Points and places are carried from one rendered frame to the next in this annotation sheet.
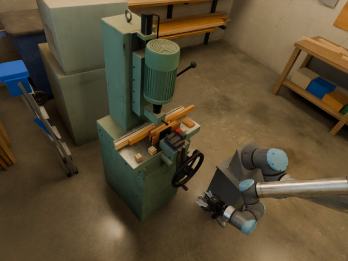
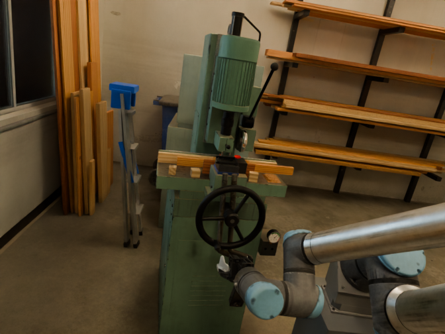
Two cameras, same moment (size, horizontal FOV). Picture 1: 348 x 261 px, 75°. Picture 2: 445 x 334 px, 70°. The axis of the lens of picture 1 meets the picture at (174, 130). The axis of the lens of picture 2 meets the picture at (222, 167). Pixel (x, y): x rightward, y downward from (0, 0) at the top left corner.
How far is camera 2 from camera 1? 101 cm
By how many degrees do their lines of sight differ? 41
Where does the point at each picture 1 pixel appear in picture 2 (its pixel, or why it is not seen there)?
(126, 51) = (210, 54)
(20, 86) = (121, 98)
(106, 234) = (105, 323)
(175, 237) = not seen: outside the picture
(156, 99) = (218, 100)
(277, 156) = not seen: hidden behind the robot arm
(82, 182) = (132, 257)
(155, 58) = (223, 42)
